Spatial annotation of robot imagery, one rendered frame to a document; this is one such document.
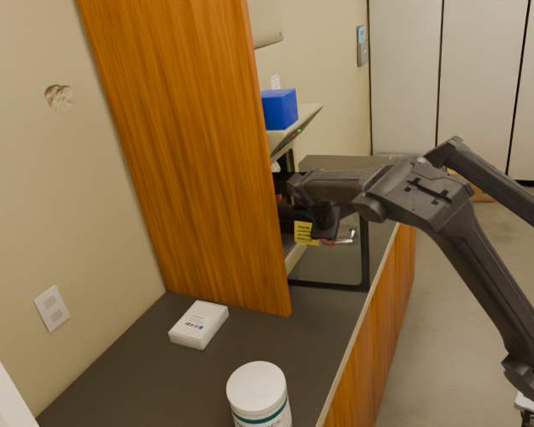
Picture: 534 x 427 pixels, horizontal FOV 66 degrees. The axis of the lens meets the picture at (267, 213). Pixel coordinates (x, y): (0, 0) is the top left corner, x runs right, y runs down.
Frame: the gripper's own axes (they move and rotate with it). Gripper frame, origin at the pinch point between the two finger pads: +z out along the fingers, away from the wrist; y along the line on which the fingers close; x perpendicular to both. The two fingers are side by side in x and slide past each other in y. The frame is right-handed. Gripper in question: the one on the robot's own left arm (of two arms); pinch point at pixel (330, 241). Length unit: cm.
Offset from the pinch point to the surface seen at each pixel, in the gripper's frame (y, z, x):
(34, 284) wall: 34, -22, -69
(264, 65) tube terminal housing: -37, -34, -20
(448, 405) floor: 5, 130, 37
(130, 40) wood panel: -22, -54, -47
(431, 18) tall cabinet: -297, 100, 18
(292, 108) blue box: -25.0, -27.2, -10.5
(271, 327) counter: 20.5, 19.2, -17.9
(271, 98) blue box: -21.3, -33.8, -13.9
